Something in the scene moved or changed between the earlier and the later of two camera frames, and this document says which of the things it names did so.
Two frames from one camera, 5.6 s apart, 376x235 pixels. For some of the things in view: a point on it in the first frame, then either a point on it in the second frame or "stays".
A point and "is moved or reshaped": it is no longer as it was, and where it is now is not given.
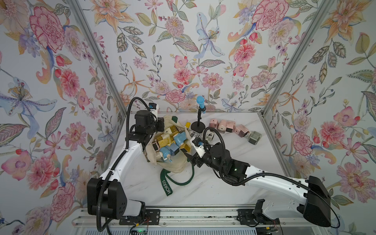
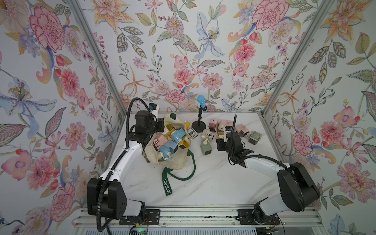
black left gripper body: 158,125 stays
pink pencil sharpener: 241,130 stays
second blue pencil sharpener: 171,149 stays
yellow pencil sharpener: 165,142 → 220,135
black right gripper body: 199,161 → 223,146
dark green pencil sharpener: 253,137 stays
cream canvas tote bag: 167,150 is moved or reshaped
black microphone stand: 199,127 stays
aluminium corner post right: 323,9 stays
